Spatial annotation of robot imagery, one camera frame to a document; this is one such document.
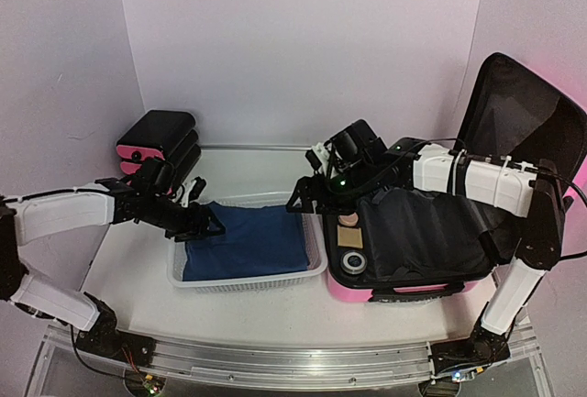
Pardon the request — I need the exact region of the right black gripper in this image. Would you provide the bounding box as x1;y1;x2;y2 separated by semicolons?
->
286;160;378;215

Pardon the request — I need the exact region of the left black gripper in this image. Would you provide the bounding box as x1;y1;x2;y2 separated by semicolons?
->
143;193;225;242

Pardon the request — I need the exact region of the blue item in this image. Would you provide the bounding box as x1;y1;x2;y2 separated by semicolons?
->
183;203;309;281

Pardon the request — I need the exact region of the white plastic mesh basket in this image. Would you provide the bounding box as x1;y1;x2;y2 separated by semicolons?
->
167;192;327;292

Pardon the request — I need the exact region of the black pink drawer organizer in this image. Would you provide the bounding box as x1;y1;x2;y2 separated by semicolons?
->
116;110;202;193

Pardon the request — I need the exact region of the pink hard-shell suitcase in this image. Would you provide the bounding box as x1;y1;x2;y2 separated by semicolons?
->
322;53;586;303

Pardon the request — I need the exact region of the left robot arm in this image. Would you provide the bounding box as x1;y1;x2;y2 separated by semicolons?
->
1;158;226;367

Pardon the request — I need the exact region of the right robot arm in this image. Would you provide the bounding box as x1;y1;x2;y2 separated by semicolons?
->
286;119;573;380

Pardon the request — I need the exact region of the round pink compact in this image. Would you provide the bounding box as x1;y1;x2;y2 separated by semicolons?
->
338;213;359;227

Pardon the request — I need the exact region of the round black tin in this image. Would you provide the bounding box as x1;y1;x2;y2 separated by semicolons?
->
340;250;368;276

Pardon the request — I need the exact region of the small green circuit board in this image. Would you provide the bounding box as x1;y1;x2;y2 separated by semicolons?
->
139;374;164;396

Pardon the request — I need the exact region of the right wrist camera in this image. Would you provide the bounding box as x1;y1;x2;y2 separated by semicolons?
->
305;140;340;178

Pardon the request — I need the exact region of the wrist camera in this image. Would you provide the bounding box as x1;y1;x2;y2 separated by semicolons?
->
181;177;206;207
305;140;340;178

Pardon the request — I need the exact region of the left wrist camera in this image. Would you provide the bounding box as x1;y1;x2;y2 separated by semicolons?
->
181;177;206;207

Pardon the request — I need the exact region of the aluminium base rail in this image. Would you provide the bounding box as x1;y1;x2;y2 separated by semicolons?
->
24;311;554;396

